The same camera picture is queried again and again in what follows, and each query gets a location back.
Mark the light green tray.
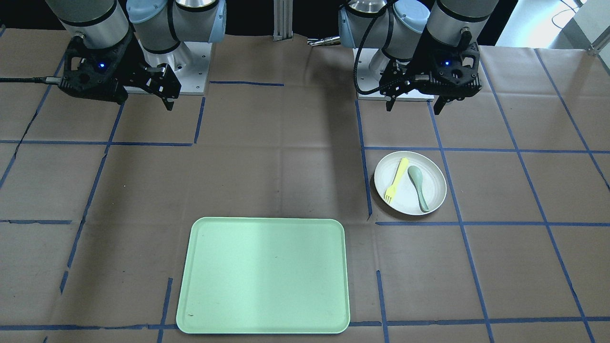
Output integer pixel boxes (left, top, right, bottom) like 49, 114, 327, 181
176, 217, 351, 334

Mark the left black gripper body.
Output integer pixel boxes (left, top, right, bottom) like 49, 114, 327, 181
409, 39, 482, 101

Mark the aluminium frame post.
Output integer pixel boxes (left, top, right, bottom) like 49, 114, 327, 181
273, 0, 294, 41

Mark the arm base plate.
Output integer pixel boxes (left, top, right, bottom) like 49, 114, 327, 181
126, 42, 213, 96
357, 48, 434, 101

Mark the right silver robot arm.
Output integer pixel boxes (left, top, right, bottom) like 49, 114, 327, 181
45, 0, 226, 110

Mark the yellow plastic fork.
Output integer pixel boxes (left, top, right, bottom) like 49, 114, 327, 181
384, 158, 409, 204

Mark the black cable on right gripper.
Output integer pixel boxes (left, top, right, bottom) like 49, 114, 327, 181
0, 76, 60, 85

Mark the white round plate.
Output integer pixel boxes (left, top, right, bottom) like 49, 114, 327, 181
373, 151, 448, 216

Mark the pale green plastic spoon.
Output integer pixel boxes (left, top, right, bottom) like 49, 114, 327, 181
407, 165, 429, 212

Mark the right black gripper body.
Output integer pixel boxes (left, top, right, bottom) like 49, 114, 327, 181
58, 34, 143, 104

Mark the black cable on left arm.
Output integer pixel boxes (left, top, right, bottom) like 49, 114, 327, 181
353, 0, 398, 95

